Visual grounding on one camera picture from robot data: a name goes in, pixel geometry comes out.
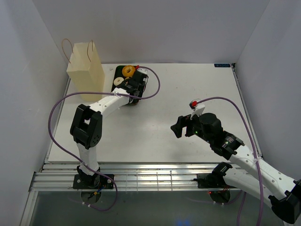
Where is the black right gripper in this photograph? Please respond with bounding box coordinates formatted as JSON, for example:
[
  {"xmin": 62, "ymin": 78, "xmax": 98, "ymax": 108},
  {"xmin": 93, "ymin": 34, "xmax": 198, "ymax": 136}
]
[{"xmin": 170, "ymin": 110, "xmax": 213, "ymax": 144}]

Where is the white glazed donut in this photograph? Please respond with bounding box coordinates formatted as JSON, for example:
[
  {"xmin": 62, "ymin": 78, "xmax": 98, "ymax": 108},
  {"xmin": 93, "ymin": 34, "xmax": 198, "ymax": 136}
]
[{"xmin": 113, "ymin": 77, "xmax": 124, "ymax": 87}]

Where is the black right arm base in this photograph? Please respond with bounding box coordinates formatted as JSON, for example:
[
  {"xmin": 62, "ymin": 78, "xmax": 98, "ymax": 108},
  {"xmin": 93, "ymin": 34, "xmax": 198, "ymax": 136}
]
[{"xmin": 192, "ymin": 162, "xmax": 233, "ymax": 189}]

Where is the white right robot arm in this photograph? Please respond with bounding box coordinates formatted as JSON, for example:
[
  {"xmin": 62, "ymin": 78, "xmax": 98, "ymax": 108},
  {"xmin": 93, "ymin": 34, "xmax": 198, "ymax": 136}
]
[{"xmin": 171, "ymin": 113, "xmax": 301, "ymax": 224}]

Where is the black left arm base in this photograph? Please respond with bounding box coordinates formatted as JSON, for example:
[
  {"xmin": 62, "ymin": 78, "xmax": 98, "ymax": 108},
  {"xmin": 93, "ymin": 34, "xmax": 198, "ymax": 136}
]
[{"xmin": 72, "ymin": 166, "xmax": 114, "ymax": 189}]

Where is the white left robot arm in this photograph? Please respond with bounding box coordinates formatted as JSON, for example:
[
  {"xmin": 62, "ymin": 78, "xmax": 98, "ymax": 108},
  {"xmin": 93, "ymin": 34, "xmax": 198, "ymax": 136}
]
[{"xmin": 70, "ymin": 69, "xmax": 148, "ymax": 188}]

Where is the cream paper bag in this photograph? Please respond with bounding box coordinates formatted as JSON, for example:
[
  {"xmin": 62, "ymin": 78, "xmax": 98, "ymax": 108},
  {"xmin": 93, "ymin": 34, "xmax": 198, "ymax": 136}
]
[{"xmin": 61, "ymin": 39, "xmax": 105, "ymax": 102}]

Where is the golden bagel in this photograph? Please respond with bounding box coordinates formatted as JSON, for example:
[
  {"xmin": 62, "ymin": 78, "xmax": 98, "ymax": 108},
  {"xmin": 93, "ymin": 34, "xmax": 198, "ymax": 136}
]
[{"xmin": 122, "ymin": 65, "xmax": 136, "ymax": 77}]

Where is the black rectangular tray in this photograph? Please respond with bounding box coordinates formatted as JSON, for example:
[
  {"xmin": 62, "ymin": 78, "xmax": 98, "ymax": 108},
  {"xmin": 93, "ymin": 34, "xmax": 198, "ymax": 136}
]
[{"xmin": 111, "ymin": 65, "xmax": 129, "ymax": 91}]

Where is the blue table label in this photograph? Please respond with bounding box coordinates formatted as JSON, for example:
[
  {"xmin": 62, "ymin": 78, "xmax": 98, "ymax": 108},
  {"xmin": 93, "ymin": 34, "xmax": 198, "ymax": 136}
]
[{"xmin": 214, "ymin": 64, "xmax": 231, "ymax": 68}]

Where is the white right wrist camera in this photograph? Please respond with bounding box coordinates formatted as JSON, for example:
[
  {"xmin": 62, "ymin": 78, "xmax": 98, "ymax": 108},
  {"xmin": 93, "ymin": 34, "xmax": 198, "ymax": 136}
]
[{"xmin": 189, "ymin": 98, "xmax": 205, "ymax": 120}]

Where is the aluminium rail frame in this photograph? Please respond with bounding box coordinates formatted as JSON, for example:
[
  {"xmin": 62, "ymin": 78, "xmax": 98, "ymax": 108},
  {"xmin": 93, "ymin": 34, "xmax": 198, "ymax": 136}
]
[{"xmin": 28, "ymin": 162, "xmax": 247, "ymax": 192}]

